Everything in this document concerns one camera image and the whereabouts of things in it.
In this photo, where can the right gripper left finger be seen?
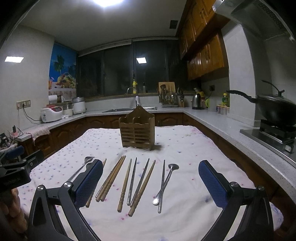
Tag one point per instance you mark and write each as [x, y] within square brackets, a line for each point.
[44, 220]

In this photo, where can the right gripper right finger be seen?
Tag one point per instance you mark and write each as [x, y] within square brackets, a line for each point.
[257, 220]

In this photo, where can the wooden chopstick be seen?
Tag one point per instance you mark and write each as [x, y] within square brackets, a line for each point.
[91, 195]
[104, 185]
[112, 180]

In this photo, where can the steel spoon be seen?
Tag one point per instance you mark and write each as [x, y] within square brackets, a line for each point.
[172, 168]
[86, 161]

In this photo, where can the kitchen faucet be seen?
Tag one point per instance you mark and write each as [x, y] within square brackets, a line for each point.
[137, 103]

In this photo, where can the dish rack with utensils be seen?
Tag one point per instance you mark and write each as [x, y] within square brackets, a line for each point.
[176, 99]

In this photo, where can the person left hand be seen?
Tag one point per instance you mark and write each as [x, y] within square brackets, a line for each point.
[11, 208]

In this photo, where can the lower wooden cabinets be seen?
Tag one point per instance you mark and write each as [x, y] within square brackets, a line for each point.
[179, 133]

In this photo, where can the wooden cabinets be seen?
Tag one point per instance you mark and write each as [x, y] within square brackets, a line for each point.
[179, 133]
[202, 48]

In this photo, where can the pink towel on counter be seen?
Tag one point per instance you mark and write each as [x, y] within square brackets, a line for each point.
[38, 132]

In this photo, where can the white red rice cooker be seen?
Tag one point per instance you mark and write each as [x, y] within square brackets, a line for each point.
[51, 114]

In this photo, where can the small white steel pot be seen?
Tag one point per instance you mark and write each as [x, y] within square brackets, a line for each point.
[68, 110]

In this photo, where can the paper towel roll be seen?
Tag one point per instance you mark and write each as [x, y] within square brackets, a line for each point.
[53, 99]

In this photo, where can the floral white table cloth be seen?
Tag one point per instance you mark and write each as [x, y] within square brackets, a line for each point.
[188, 210]

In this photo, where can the gas stove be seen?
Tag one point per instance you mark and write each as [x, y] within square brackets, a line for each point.
[278, 139]

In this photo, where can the white steel pot cooker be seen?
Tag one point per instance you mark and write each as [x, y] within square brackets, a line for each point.
[78, 104]

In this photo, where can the wooden utensil holder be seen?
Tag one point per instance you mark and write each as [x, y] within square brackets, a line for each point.
[137, 129]

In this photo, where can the steel sink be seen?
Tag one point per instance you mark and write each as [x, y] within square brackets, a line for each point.
[128, 109]

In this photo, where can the fruit beach poster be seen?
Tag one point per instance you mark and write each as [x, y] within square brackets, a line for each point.
[62, 72]

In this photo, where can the black wok with lid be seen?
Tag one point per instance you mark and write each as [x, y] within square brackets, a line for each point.
[274, 108]

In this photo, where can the spice jar rack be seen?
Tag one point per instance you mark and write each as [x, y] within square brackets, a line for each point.
[222, 109]

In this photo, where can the green oil bottle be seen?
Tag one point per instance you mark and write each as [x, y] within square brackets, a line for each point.
[225, 100]

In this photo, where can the yellow dish soap bottle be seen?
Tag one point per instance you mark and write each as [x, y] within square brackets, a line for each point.
[134, 86]

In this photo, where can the green cup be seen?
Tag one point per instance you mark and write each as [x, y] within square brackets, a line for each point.
[207, 103]

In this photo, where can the steel electric kettle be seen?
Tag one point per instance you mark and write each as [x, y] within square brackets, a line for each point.
[196, 101]

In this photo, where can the upper wooden cabinets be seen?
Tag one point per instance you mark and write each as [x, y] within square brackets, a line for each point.
[202, 48]

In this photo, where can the range hood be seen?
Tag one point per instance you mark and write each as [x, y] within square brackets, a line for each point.
[265, 19]

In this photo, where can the wall power outlet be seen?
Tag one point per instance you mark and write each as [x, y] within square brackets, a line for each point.
[23, 104]

